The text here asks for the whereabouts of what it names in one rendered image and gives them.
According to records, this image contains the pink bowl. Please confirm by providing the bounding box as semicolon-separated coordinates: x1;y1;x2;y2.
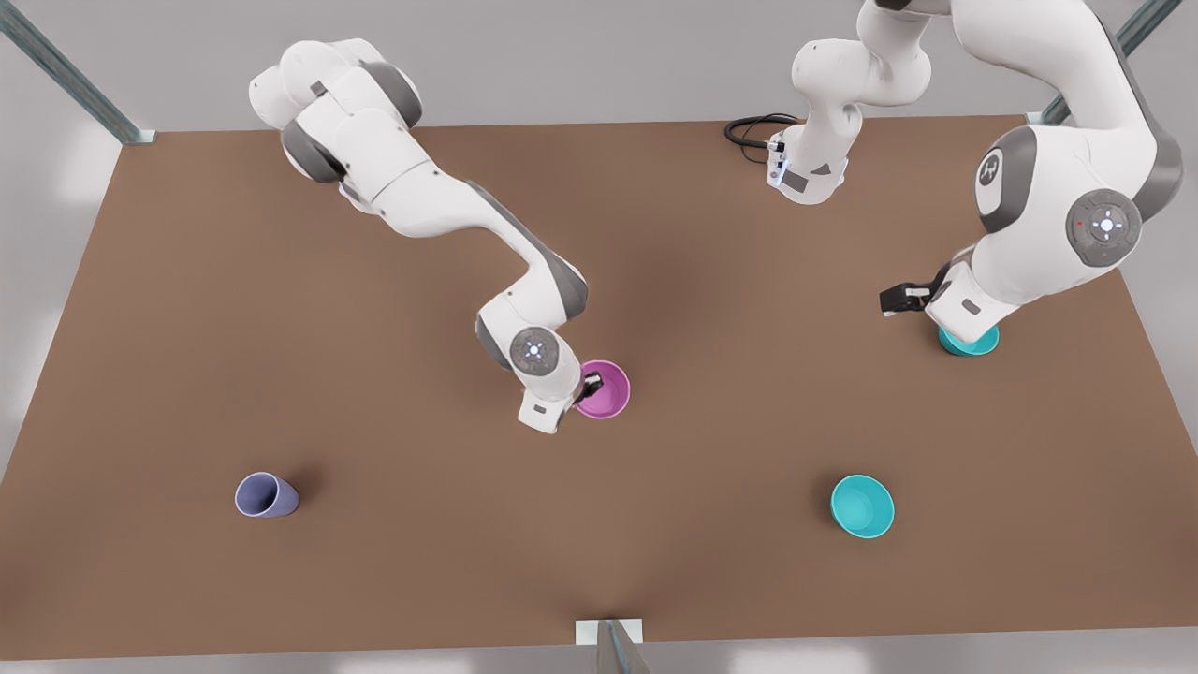
573;359;632;420

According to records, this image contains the black cable loop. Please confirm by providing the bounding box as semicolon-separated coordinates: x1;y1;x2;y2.
724;113;802;166

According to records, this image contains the silver frame post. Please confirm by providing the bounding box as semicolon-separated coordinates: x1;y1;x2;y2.
574;617;652;674
1026;0;1186;126
0;0;157;145

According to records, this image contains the lavender cup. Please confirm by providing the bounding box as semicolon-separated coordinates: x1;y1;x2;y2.
234;471;301;520

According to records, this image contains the teal bowl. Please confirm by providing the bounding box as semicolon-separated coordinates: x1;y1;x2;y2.
830;474;897;540
938;322;1001;359

